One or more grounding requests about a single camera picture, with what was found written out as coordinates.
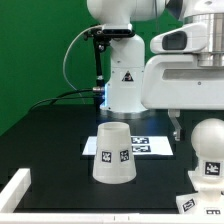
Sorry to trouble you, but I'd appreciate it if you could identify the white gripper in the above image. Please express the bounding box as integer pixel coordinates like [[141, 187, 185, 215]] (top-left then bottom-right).
[[141, 22, 224, 141]]

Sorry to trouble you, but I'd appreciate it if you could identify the white lamp bulb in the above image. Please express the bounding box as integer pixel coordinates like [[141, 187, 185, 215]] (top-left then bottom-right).
[[191, 118, 224, 180]]

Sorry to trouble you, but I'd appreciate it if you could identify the white lamp shade cone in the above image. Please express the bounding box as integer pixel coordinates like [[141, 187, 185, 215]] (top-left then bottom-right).
[[93, 122, 136, 184]]

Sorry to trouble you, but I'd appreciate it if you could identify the white lamp base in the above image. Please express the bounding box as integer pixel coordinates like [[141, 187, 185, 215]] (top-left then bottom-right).
[[176, 171, 224, 215]]

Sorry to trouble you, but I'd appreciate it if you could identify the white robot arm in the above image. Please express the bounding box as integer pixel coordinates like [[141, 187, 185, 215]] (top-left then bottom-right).
[[87, 0, 224, 140]]

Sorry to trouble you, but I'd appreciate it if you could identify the white marker sheet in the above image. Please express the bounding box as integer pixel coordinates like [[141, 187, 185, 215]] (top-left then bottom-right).
[[82, 136, 173, 156]]

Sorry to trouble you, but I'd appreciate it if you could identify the grey camera cable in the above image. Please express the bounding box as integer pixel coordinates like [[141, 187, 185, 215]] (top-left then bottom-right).
[[62, 26, 96, 105]]

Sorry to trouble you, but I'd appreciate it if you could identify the black cable on table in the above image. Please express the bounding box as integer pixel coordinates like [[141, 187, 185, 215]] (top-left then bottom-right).
[[29, 88, 101, 113]]

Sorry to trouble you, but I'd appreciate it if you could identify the white table border frame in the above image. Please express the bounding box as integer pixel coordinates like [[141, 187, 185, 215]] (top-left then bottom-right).
[[0, 168, 224, 224]]

